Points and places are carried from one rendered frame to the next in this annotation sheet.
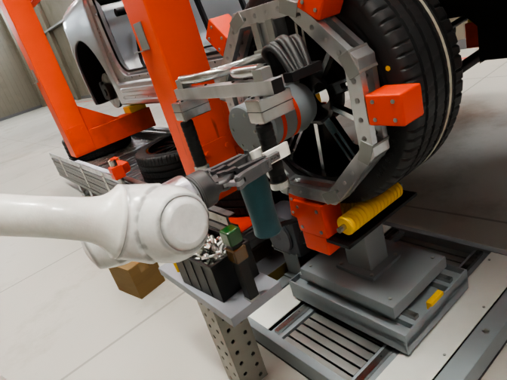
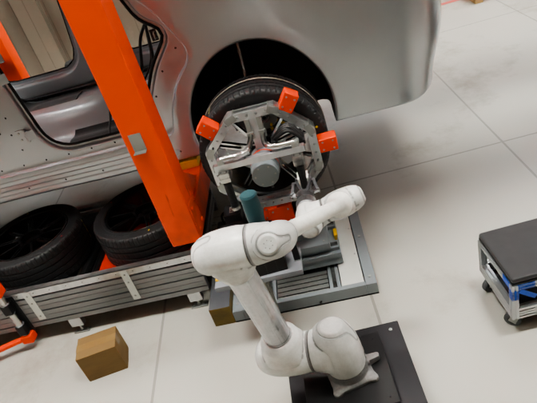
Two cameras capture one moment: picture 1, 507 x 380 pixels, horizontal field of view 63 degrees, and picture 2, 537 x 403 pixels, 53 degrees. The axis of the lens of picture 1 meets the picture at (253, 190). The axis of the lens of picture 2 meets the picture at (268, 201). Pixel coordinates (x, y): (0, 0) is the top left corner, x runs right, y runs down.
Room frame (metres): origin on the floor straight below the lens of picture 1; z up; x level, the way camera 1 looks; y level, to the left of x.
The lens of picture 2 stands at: (-0.38, 1.63, 2.08)
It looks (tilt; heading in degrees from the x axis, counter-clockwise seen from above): 32 degrees down; 311
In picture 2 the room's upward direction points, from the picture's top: 18 degrees counter-clockwise
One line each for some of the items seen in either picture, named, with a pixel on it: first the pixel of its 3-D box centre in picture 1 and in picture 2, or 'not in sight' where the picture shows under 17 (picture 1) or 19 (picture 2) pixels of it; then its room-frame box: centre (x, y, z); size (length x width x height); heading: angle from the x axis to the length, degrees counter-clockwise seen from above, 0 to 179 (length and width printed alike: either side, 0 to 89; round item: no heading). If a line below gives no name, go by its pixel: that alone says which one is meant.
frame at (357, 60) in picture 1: (292, 107); (264, 157); (1.11, -0.17, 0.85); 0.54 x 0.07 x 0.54; 32
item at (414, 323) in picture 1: (373, 283); (296, 246); (1.20, -0.31, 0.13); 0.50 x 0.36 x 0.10; 32
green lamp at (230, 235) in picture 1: (231, 235); not in sight; (0.90, 0.08, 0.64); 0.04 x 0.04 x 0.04; 32
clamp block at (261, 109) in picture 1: (269, 104); (297, 156); (0.86, -0.09, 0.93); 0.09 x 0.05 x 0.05; 122
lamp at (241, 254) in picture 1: (237, 252); not in sight; (0.90, 0.08, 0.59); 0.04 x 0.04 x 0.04; 32
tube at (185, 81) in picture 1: (217, 56); (233, 141); (1.13, -0.01, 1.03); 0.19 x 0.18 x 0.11; 122
